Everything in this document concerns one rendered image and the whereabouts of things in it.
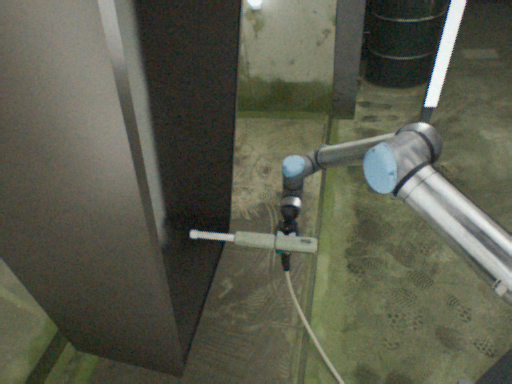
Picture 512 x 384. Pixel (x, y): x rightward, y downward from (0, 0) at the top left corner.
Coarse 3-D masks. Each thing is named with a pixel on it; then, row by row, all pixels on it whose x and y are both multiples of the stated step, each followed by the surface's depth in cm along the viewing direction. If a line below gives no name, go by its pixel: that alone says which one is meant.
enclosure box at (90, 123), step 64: (0, 0) 30; (64, 0) 29; (128, 0) 86; (192, 0) 83; (0, 64) 35; (64, 64) 33; (128, 64) 99; (192, 64) 95; (0, 128) 41; (64, 128) 39; (128, 128) 38; (192, 128) 111; (0, 192) 51; (64, 192) 48; (128, 192) 45; (192, 192) 133; (0, 256) 68; (64, 256) 62; (128, 256) 57; (192, 256) 134; (64, 320) 88; (128, 320) 78; (192, 320) 116
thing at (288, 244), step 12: (228, 240) 129; (240, 240) 126; (252, 240) 125; (264, 240) 124; (276, 240) 124; (288, 240) 123; (300, 240) 122; (312, 240) 122; (288, 252) 126; (300, 252) 124; (312, 252) 122; (288, 264) 134
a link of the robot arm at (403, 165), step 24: (384, 144) 83; (408, 144) 82; (384, 168) 80; (408, 168) 79; (432, 168) 79; (384, 192) 84; (408, 192) 79; (432, 192) 76; (456, 192) 75; (432, 216) 76; (456, 216) 72; (480, 216) 71; (456, 240) 73; (480, 240) 70; (504, 240) 68; (480, 264) 70; (504, 264) 67; (504, 288) 67
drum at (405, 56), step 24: (384, 0) 258; (408, 0) 247; (432, 0) 246; (384, 24) 268; (408, 24) 258; (432, 24) 259; (384, 48) 279; (408, 48) 270; (432, 48) 276; (384, 72) 291; (408, 72) 284
